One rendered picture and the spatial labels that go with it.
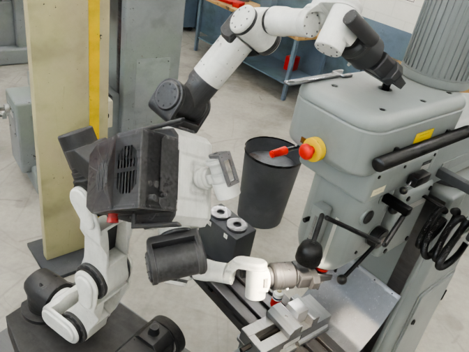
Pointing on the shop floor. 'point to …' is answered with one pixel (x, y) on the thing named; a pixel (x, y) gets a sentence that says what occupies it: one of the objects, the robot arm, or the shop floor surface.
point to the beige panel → (64, 112)
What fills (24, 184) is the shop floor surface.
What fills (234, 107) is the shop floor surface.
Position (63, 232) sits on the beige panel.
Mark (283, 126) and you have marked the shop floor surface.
